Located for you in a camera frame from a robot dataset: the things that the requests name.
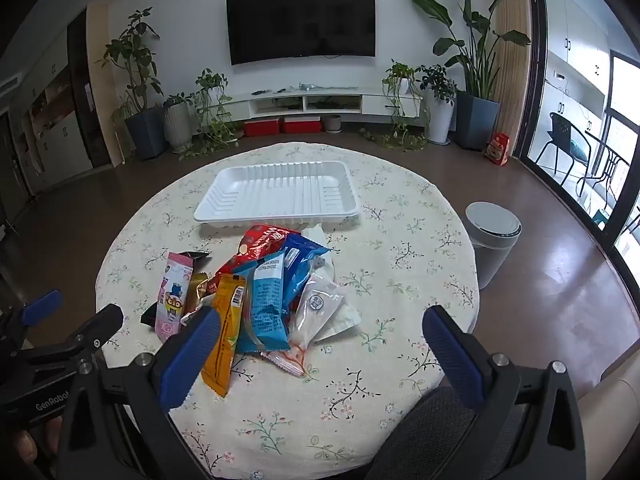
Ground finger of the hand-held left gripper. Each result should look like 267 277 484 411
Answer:
15 303 125 376
0 289 64 356

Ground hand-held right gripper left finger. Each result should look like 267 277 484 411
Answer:
57 305 223 480

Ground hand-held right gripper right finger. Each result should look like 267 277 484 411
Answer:
422 305 588 480

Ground orange snack packet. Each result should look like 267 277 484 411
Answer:
201 272 248 398

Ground pink cartoon snack packet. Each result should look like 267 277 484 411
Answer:
154 251 195 345

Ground gold snack packet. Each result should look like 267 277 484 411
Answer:
182 271 216 328

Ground light blue snack packet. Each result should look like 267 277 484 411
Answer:
232 250 291 353

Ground white and red snack packet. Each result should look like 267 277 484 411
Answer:
260 345 307 378

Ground clear snack packet round logo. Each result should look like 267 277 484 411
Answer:
289 272 346 356

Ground dark blue snack packet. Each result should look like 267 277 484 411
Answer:
281 233 331 321

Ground white plastic tray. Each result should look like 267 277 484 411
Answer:
194 161 361 231

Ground person's left hand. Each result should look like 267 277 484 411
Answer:
0 415 66 468

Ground black mesh office chair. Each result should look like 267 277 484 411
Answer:
365 385 531 480

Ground round floral-cloth table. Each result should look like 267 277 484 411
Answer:
95 142 481 480

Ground white stool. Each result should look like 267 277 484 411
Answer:
465 201 522 291

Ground beige upholstered seat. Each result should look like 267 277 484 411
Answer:
575 360 640 480

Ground tall tree in grey planter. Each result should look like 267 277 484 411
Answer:
97 7 168 161

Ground red gift bag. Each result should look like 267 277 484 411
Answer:
482 132 511 167

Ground plant in white ribbed pot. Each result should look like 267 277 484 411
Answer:
162 92 193 152

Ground dark wooden door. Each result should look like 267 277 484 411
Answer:
67 22 113 168

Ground large-leaf plant in blue planter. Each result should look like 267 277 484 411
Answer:
409 0 532 151

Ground bushy plant in white pot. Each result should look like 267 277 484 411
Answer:
417 64 458 145

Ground trailing pothos on stand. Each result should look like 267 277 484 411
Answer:
177 69 241 161

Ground red storage box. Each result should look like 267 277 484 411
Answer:
280 115 321 134
243 116 280 137

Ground black balcony chair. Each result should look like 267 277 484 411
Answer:
535 111 593 176

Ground black balcony table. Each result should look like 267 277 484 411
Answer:
575 130 631 201

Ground trailing pothos on console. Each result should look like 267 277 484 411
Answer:
360 60 428 151

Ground white television console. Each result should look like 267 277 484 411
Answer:
207 86 423 122

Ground beige curtain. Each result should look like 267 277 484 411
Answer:
492 0 531 161

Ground white balcony cabinets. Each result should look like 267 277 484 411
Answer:
544 0 613 126

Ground white wall cabinets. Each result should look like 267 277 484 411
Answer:
0 25 96 201

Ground black sliding door frame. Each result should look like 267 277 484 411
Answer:
515 0 640 281

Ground wall-mounted black television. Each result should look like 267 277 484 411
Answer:
226 0 377 66

